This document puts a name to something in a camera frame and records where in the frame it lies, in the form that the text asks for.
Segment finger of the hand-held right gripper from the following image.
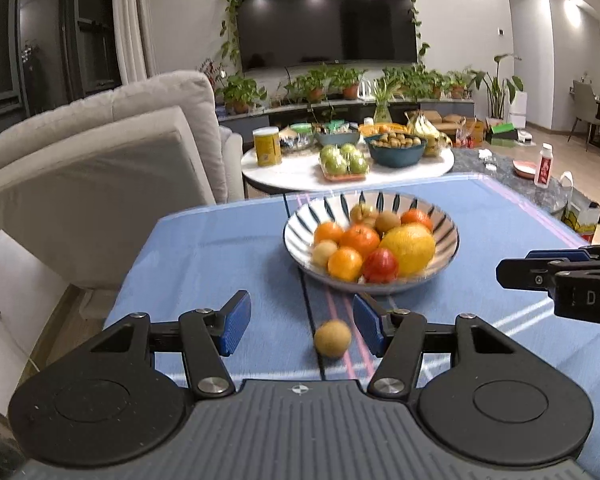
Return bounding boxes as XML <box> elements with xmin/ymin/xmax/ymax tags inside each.
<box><xmin>525</xmin><ymin>241</ymin><xmax>600</xmax><ymax>262</ymax></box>
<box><xmin>496</xmin><ymin>258</ymin><xmax>588</xmax><ymax>291</ymax></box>

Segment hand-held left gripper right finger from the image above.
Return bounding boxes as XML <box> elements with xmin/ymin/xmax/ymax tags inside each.
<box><xmin>352</xmin><ymin>292</ymin><xmax>523</xmax><ymax>400</ymax></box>

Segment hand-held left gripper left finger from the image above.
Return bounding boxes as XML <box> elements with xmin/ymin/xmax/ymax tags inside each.
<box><xmin>82</xmin><ymin>290</ymin><xmax>252</xmax><ymax>400</ymax></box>

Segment brown kiwi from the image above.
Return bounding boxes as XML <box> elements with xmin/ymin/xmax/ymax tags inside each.
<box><xmin>314</xmin><ymin>320</ymin><xmax>353</xmax><ymax>359</ymax></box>
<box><xmin>375</xmin><ymin>211</ymin><xmax>402</xmax><ymax>233</ymax></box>

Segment red round fruit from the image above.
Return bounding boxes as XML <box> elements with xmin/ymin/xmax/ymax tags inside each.
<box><xmin>362</xmin><ymin>247</ymin><xmax>400</xmax><ymax>283</ymax></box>

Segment large yellow lemon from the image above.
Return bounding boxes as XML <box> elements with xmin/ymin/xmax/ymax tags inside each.
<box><xmin>379</xmin><ymin>223</ymin><xmax>437</xmax><ymax>277</ymax></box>

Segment red yellow apple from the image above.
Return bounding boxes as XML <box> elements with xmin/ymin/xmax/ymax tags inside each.
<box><xmin>349</xmin><ymin>202</ymin><xmax>380</xmax><ymax>226</ymax></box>

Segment white striped ceramic bowl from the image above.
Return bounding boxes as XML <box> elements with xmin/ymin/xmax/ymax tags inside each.
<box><xmin>283</xmin><ymin>190</ymin><xmax>460</xmax><ymax>296</ymax></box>

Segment yellow printed paper bag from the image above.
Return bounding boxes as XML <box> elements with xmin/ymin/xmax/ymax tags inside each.
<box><xmin>560</xmin><ymin>171</ymin><xmax>600</xmax><ymax>243</ymax></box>

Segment blue striped tablecloth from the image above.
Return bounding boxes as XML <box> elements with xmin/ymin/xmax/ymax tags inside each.
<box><xmin>102</xmin><ymin>172</ymin><xmax>600</xmax><ymax>480</ymax></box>

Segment white bottle with red label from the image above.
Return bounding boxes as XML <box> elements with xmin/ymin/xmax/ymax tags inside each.
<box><xmin>534</xmin><ymin>142</ymin><xmax>555</xmax><ymax>188</ymax></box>

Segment dark marble table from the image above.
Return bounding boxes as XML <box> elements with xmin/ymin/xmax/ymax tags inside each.
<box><xmin>450</xmin><ymin>147</ymin><xmax>571</xmax><ymax>221</ymax></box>

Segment green box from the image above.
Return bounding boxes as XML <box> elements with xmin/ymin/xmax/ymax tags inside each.
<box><xmin>485</xmin><ymin>121</ymin><xmax>518</xmax><ymax>147</ymax></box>

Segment cardboard box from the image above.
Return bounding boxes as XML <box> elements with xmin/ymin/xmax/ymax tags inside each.
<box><xmin>420</xmin><ymin>110</ymin><xmax>486</xmax><ymax>148</ymax></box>

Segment white air purifier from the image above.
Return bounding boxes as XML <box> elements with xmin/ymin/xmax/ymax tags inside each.
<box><xmin>510</xmin><ymin>91</ymin><xmax>528</xmax><ymax>128</ymax></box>

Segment grey dining chair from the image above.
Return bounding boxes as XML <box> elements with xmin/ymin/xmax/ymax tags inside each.
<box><xmin>567</xmin><ymin>80</ymin><xmax>600</xmax><ymax>143</ymax></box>

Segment wrapped tray of green apples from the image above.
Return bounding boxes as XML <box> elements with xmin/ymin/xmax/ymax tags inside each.
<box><xmin>319</xmin><ymin>143</ymin><xmax>370</xmax><ymax>182</ymax></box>

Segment white round coffee table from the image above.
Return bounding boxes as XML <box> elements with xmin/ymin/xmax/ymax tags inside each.
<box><xmin>241</xmin><ymin>145</ymin><xmax>455</xmax><ymax>198</ymax></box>

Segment teal bowl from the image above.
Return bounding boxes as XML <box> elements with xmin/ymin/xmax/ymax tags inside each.
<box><xmin>365</xmin><ymin>132</ymin><xmax>427</xmax><ymax>168</ymax></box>

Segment tall broad-leaf potted plant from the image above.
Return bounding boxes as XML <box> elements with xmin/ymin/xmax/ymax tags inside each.
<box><xmin>467</xmin><ymin>53</ymin><xmax>525</xmax><ymax>121</ymax></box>

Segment yellow can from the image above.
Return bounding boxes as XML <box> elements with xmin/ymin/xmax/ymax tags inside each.
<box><xmin>252</xmin><ymin>127</ymin><xmax>283</xmax><ymax>167</ymax></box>

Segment bunch of bananas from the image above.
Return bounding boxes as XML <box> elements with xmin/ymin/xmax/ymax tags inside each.
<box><xmin>405</xmin><ymin>111</ymin><xmax>453</xmax><ymax>157</ymax></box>

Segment pile of brown longans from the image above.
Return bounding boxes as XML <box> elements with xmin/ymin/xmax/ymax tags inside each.
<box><xmin>371</xmin><ymin>132</ymin><xmax>422</xmax><ymax>149</ymax></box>

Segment grey bowl of snacks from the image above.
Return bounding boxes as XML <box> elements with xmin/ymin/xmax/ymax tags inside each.
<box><xmin>312</xmin><ymin>125</ymin><xmax>362</xmax><ymax>147</ymax></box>

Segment shiny snack packets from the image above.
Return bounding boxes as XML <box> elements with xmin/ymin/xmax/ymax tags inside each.
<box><xmin>279</xmin><ymin>127</ymin><xmax>317</xmax><ymax>153</ymax></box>

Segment beige armchair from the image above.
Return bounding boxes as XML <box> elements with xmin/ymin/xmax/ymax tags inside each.
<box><xmin>0</xmin><ymin>71</ymin><xmax>243</xmax><ymax>291</ymax></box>

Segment potted green plant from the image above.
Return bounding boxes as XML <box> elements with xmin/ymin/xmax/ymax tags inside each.
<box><xmin>285</xmin><ymin>67</ymin><xmax>331</xmax><ymax>104</ymax></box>
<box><xmin>215</xmin><ymin>72</ymin><xmax>267</xmax><ymax>115</ymax></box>
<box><xmin>445</xmin><ymin>70</ymin><xmax>473</xmax><ymax>100</ymax></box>
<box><xmin>330</xmin><ymin>65</ymin><xmax>368</xmax><ymax>101</ymax></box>

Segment orange basket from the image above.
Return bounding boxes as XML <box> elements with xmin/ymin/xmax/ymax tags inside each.
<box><xmin>358</xmin><ymin>123</ymin><xmax>406</xmax><ymax>137</ymax></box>

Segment dark television cabinet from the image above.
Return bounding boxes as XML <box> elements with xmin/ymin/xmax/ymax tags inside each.
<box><xmin>217</xmin><ymin>97</ymin><xmax>476</xmax><ymax>133</ymax></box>

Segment glass vase with green plant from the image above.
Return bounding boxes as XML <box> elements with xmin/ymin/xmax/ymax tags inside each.
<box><xmin>370</xmin><ymin>77</ymin><xmax>403</xmax><ymax>125</ymax></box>

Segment row of leafy potted plants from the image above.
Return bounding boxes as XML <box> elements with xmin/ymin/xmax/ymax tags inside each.
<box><xmin>382</xmin><ymin>65</ymin><xmax>448</xmax><ymax>101</ymax></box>

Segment red leaf plant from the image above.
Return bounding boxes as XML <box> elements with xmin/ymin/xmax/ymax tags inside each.
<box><xmin>198</xmin><ymin>57</ymin><xmax>223</xmax><ymax>86</ymax></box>

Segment white curtain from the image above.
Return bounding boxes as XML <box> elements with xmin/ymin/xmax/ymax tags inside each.
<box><xmin>111</xmin><ymin>0</ymin><xmax>158</xmax><ymax>86</ymax></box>

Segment dark framed window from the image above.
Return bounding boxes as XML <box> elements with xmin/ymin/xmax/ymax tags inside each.
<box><xmin>0</xmin><ymin>0</ymin><xmax>123</xmax><ymax>131</ymax></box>

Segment black wall television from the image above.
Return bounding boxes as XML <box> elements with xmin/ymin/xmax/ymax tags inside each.
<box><xmin>232</xmin><ymin>0</ymin><xmax>417</xmax><ymax>72</ymax></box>

